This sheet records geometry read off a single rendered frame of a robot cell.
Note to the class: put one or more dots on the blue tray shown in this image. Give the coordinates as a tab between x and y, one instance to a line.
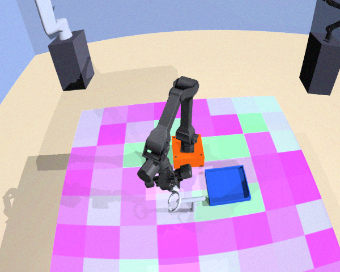
227	185

